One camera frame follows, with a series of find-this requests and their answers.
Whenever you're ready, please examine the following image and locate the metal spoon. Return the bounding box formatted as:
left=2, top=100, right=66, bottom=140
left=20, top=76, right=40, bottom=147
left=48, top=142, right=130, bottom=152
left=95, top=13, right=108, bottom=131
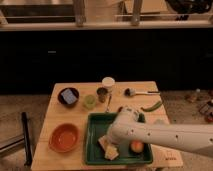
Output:
left=105, top=94, right=112, bottom=113

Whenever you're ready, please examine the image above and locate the white paper cup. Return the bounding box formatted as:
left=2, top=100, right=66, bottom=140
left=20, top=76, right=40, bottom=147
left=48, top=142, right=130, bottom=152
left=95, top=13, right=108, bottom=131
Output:
left=102, top=77, right=115, bottom=93

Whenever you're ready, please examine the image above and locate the metal cup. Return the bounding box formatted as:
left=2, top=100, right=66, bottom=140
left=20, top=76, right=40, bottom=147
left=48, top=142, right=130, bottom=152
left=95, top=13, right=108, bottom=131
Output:
left=97, top=87, right=108, bottom=103

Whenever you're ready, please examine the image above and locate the green pepper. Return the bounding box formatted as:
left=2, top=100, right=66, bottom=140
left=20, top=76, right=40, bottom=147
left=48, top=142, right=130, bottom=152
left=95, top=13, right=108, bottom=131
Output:
left=141, top=101, right=162, bottom=112

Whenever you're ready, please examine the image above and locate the small green cup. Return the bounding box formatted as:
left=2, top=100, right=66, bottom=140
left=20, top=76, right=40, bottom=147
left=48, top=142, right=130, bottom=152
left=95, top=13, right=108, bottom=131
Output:
left=83, top=95, right=96, bottom=110

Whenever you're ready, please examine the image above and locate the red-orange bowl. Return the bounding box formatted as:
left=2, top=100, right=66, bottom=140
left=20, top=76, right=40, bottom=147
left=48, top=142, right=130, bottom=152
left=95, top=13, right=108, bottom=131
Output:
left=48, top=123, right=79, bottom=153

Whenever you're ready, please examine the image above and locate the grey-blue cloth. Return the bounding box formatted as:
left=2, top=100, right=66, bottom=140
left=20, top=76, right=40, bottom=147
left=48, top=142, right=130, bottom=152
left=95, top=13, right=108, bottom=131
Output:
left=154, top=119, right=165, bottom=124

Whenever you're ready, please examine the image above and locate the black stand left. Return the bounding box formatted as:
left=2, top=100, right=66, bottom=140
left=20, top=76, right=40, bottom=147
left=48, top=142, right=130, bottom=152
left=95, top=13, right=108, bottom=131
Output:
left=21, top=112, right=32, bottom=166

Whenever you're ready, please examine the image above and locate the red-yellow peach fruit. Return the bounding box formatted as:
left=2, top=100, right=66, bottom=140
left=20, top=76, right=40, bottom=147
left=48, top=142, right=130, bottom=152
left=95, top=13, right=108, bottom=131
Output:
left=130, top=140, right=144, bottom=153

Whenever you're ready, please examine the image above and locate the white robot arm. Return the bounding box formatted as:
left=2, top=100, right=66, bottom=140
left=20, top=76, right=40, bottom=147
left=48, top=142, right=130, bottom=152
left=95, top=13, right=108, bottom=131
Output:
left=106, top=106, right=213, bottom=158

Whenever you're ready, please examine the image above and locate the blue-grey sponge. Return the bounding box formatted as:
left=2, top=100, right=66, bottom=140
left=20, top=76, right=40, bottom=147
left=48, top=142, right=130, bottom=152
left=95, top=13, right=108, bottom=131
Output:
left=61, top=89, right=77, bottom=104

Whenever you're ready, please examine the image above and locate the dark bowl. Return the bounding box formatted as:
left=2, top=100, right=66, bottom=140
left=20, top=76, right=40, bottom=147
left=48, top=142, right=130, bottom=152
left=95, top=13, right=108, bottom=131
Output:
left=58, top=87, right=79, bottom=107

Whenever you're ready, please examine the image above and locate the brush with white handle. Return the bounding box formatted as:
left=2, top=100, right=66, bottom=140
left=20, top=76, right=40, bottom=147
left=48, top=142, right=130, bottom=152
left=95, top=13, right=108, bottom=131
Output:
left=124, top=88, right=160, bottom=97

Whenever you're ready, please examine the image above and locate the green plastic tray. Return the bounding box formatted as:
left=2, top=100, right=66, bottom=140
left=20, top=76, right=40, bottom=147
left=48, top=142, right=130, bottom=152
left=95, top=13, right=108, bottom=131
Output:
left=84, top=113, right=153, bottom=165

